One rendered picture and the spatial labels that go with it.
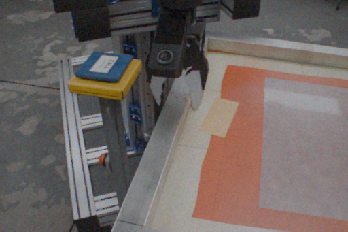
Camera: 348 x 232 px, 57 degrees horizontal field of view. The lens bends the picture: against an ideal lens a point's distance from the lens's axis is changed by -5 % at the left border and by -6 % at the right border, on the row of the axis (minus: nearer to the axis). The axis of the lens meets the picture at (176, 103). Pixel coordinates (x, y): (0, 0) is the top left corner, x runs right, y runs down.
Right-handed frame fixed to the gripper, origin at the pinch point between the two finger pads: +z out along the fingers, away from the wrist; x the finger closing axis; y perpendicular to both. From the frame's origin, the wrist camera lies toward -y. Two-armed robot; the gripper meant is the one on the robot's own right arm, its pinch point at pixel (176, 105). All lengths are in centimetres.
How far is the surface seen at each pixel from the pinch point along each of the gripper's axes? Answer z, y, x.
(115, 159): 29.8, 10.1, 19.3
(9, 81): 98, 120, 156
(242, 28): 98, 247, -6
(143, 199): -0.9, -21.5, -0.5
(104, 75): 1.1, 7.8, 17.4
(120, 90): 3.0, 5.7, 13.1
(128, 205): -0.9, -23.0, 1.1
